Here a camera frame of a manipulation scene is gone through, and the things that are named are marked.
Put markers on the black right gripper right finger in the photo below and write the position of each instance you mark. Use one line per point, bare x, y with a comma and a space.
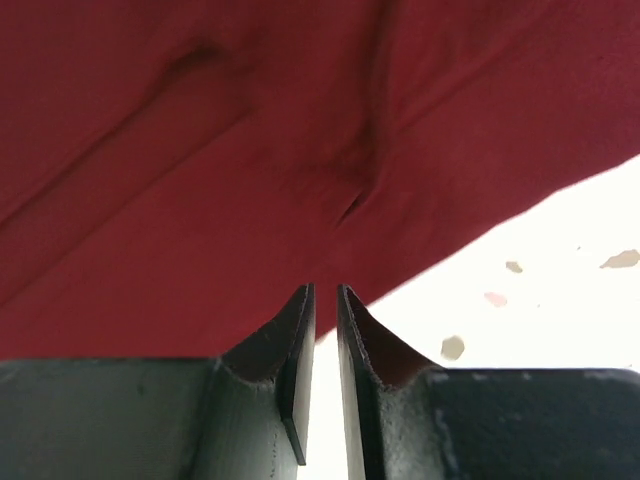
407, 417

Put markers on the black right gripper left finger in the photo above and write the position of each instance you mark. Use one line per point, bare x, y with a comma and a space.
243, 415

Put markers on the dark red t-shirt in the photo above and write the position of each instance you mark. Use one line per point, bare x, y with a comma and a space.
171, 171

